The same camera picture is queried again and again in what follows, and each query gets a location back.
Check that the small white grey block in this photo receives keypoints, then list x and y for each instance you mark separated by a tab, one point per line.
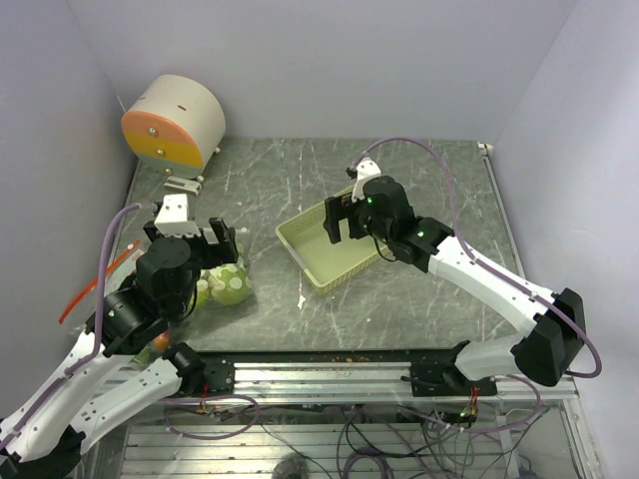
182	186

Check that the round drawer cabinet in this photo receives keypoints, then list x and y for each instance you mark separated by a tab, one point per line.
175	126

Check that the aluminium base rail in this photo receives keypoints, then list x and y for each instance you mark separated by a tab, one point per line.
323	377

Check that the red meat slab orange rind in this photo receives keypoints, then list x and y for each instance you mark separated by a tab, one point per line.
161	342

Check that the clear bag white dots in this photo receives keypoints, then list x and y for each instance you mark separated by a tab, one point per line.
205	272

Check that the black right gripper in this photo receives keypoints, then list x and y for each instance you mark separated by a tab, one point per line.
337	208

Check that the pale green perforated basket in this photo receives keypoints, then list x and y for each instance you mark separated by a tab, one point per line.
323	264

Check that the clear bag orange zipper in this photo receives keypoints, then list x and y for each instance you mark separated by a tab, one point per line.
110	289

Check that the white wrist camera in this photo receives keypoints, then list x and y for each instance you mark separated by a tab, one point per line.
176	217
365	170

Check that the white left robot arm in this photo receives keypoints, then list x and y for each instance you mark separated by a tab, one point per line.
65	416

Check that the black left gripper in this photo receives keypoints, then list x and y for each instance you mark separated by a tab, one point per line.
218	251

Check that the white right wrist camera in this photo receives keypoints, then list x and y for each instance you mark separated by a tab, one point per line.
365	170

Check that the small green cabbage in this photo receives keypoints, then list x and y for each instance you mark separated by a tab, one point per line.
229	284

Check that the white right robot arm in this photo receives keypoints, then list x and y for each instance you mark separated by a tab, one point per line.
547	324

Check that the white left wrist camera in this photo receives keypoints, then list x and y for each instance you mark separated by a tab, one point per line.
176	217

